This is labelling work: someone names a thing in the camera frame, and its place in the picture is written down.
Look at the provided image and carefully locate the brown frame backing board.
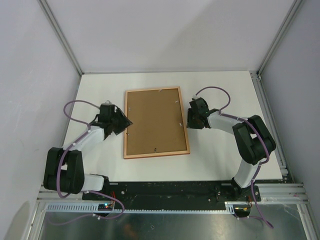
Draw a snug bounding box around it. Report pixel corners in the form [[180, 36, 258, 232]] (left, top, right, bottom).
[[126, 88, 188, 156]]

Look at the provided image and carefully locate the orange wooden picture frame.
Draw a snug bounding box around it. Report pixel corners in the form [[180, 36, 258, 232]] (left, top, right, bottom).
[[123, 86, 191, 160]]

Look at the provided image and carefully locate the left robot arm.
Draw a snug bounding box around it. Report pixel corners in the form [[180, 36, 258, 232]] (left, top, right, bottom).
[[43, 102, 133, 200]]

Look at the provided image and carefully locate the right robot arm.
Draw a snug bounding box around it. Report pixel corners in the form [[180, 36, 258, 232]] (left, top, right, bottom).
[[187, 97, 276, 201]]

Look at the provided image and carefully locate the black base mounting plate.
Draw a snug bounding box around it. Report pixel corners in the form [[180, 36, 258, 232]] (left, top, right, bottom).
[[82, 180, 261, 210]]

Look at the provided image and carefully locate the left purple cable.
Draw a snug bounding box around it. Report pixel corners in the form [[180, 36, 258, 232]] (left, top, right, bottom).
[[46, 100, 126, 226]]

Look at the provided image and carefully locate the purple cable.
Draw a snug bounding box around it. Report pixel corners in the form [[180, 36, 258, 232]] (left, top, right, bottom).
[[46, 100, 126, 226], [194, 86, 274, 229]]

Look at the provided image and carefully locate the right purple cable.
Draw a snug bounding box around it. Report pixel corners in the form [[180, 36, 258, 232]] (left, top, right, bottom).
[[194, 86, 274, 229]]

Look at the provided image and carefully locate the aluminium right side rail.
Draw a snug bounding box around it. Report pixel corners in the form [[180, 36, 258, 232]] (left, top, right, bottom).
[[249, 71, 291, 182]]

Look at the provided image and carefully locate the aluminium rail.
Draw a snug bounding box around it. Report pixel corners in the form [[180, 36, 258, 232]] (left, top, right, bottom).
[[249, 71, 291, 182], [36, 183, 310, 204]]

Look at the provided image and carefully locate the grey slotted cable duct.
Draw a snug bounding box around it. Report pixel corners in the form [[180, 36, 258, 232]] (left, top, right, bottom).
[[45, 202, 235, 215]]

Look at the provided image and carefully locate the aluminium front rail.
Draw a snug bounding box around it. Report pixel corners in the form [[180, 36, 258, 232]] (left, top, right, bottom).
[[36, 183, 310, 204]]

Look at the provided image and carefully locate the left aluminium corner post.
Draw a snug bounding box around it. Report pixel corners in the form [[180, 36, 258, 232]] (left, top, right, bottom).
[[37, 0, 84, 77]]

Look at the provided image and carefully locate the aluminium corner post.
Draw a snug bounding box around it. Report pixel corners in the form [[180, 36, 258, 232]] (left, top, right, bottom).
[[37, 0, 84, 77], [256, 0, 305, 76]]

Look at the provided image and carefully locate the right aluminium corner post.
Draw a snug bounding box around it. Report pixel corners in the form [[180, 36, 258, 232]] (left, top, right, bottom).
[[256, 0, 305, 76]]

